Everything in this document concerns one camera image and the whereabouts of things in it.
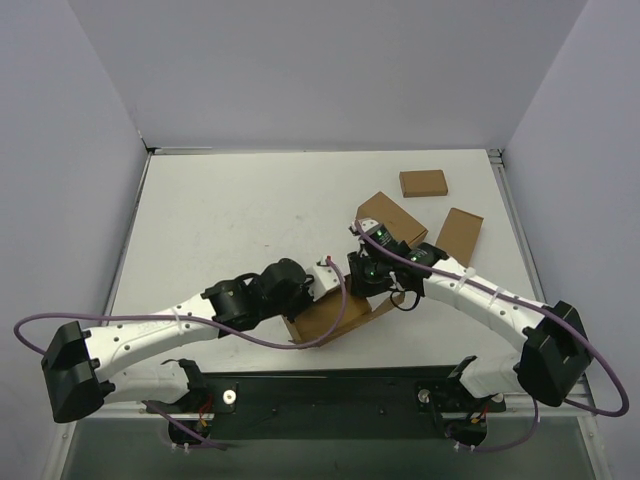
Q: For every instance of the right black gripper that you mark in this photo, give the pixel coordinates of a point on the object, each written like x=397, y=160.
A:
x=358, y=279

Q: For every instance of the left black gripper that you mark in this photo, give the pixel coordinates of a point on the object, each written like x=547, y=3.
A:
x=304, y=297

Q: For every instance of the brown paper box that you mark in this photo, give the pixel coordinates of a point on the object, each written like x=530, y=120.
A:
x=321, y=318

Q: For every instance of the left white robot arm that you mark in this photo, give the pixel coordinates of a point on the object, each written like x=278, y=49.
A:
x=85, y=369

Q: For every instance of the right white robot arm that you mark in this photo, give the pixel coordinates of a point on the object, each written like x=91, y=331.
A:
x=547, y=360

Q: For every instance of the folded box middle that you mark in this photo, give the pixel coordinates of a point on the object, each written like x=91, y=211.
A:
x=401, y=225

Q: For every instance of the folded box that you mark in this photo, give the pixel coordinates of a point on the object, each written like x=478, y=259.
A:
x=459, y=235
x=423, y=183
x=401, y=225

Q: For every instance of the folded box right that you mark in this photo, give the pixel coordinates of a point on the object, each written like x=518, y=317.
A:
x=459, y=235

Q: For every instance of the folded box far back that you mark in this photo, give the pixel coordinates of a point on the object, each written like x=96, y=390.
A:
x=423, y=183

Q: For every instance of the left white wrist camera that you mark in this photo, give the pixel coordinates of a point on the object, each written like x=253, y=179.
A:
x=324, y=279

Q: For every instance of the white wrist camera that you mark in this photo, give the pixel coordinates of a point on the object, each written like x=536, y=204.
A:
x=363, y=226
x=324, y=279

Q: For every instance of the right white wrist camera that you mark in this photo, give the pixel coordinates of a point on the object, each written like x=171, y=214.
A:
x=363, y=226

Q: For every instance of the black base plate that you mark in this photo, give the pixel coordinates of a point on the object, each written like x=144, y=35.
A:
x=362, y=404

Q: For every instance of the aluminium frame rail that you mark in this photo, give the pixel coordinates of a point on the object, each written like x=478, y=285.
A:
x=581, y=398

